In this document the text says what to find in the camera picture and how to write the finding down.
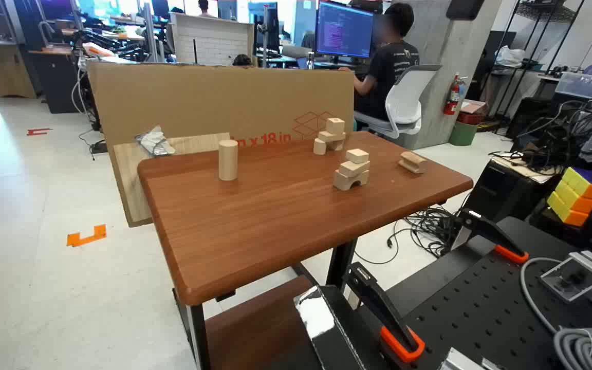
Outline silver power outlet box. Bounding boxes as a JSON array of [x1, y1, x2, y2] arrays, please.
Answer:
[[538, 250, 592, 305]]

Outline computer monitor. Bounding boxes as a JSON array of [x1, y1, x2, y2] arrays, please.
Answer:
[[315, 0, 375, 62]]

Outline green bucket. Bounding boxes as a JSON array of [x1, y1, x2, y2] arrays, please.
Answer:
[[445, 120, 479, 149]]

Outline brown lower shelf board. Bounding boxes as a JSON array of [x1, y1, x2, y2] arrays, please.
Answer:
[[201, 273, 324, 370]]

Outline red fire extinguisher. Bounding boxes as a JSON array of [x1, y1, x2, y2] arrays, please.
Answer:
[[441, 75, 467, 117]]

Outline crumpled white cloth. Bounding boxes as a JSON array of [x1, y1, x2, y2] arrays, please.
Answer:
[[133, 126, 176, 159]]

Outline wooden cylinder block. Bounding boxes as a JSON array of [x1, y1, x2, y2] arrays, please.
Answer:
[[215, 138, 241, 184]]

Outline white office chair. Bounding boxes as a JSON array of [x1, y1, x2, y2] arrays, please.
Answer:
[[353, 64, 443, 142]]

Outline person in black shirt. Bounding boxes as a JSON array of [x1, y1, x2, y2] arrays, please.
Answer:
[[352, 3, 422, 123]]

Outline wooden cabinet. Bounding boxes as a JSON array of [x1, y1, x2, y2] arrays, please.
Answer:
[[0, 37, 36, 100]]

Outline black clamp orange handle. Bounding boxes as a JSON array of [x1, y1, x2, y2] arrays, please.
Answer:
[[455, 208, 533, 268], [342, 262, 428, 365]]

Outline wooden rectangular block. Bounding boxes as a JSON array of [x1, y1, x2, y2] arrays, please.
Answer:
[[336, 159, 371, 178], [316, 129, 348, 145]]

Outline yellow orange colour cube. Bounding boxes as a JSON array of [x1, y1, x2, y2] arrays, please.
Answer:
[[545, 165, 592, 230]]

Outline white partition panel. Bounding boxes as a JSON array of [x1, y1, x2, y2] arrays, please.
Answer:
[[171, 13, 256, 67]]

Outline light plywood board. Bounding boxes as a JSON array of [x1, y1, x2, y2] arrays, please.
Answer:
[[111, 131, 231, 229]]

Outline grey coiled cable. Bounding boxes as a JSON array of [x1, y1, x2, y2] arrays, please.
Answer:
[[517, 254, 592, 370]]

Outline wooden arch block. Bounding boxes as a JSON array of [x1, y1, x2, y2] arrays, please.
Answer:
[[331, 166, 370, 194]]

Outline black table leg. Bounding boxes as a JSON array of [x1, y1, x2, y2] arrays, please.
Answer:
[[324, 237, 359, 287]]

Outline large cardboard sheet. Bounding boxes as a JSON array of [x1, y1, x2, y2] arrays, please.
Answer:
[[84, 62, 358, 149]]

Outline black floor cables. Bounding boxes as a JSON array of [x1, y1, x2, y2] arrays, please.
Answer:
[[353, 206, 464, 268]]

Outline black computer case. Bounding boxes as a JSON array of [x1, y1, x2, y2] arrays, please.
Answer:
[[462, 159, 550, 224]]

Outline red box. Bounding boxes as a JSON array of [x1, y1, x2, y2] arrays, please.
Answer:
[[455, 99, 489, 128]]

